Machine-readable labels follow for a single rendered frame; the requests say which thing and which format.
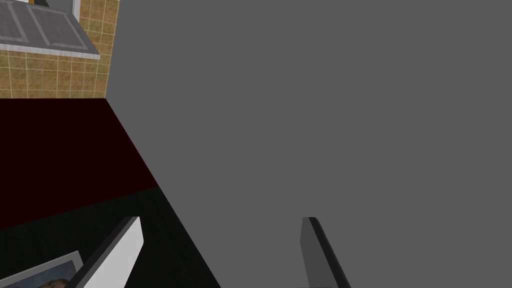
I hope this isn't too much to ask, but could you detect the grey wall cupboard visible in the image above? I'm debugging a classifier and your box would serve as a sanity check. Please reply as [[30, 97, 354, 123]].
[[0, 0, 102, 61]]

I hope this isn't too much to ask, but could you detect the grey framed flat panel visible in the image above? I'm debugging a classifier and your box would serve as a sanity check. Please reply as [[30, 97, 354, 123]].
[[0, 250, 85, 288]]

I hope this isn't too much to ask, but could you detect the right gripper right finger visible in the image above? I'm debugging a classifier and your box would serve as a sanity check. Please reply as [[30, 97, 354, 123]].
[[299, 216, 353, 288]]

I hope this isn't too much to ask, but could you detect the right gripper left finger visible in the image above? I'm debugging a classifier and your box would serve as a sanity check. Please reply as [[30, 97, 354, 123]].
[[71, 215, 145, 288]]

